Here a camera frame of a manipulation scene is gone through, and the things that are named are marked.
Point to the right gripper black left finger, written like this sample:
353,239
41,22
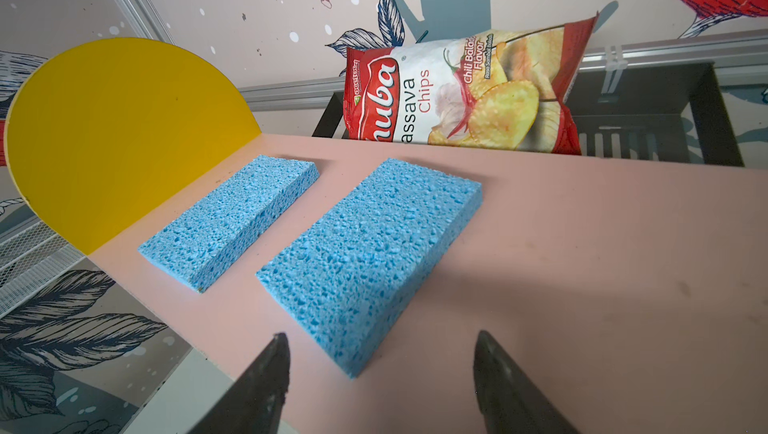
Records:
254,402

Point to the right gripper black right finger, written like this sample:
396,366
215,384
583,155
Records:
507,398

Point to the blue sponge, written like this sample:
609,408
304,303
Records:
349,277
209,237

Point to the yellow wooden shelf unit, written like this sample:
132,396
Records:
633,293

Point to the red cassava chips bag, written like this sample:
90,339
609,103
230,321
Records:
494,90

